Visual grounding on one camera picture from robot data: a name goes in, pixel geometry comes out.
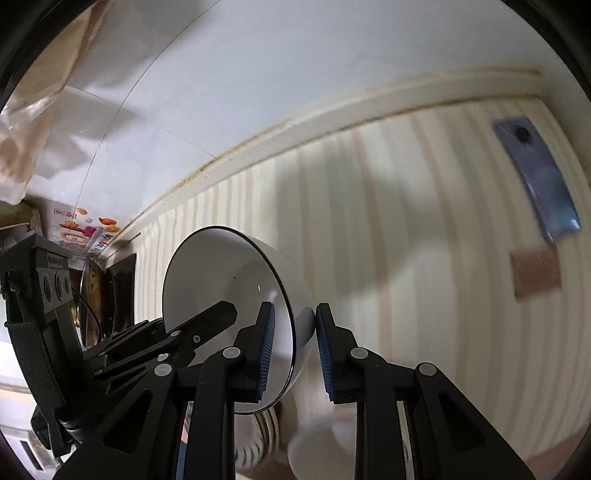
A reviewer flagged white bowl dark rim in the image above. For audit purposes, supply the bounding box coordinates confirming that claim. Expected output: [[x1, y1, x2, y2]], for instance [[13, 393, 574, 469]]
[[161, 226, 317, 414]]

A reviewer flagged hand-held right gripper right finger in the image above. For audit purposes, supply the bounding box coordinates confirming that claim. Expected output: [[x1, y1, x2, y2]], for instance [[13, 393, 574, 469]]
[[314, 302, 539, 480]]

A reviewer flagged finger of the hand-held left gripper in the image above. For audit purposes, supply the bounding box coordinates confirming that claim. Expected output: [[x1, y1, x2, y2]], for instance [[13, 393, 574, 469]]
[[92, 357, 160, 398], [83, 300, 238, 371]]

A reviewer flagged brown square coaster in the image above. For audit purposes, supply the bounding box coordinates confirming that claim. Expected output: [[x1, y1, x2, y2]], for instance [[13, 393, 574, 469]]
[[509, 244, 563, 301]]

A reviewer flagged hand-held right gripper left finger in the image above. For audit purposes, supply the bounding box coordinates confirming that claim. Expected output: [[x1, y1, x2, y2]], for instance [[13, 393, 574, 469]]
[[55, 301, 278, 480]]

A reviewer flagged blue smartphone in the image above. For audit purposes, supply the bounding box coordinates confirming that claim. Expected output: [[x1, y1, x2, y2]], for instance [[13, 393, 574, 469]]
[[493, 117, 581, 244]]

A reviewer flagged black glass gas stove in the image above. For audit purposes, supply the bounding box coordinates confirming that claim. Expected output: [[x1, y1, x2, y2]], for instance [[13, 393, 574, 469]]
[[106, 251, 137, 333]]

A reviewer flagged colourful food picture packet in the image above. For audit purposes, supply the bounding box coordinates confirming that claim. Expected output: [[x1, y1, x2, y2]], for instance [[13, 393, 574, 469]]
[[53, 205, 121, 252]]

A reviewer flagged white bowl red floral print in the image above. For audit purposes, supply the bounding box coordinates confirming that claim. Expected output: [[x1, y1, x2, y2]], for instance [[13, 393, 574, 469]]
[[287, 406, 365, 480]]

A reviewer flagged striped cat print tablecloth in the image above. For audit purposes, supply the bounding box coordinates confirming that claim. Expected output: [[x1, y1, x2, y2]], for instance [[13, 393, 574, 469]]
[[134, 99, 587, 480]]

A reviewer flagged plastic bag with pale block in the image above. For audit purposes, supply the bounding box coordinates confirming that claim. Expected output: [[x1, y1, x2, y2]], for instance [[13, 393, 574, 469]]
[[0, 0, 121, 204]]

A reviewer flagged black wok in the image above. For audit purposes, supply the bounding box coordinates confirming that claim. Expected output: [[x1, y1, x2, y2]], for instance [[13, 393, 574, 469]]
[[76, 256, 134, 352]]

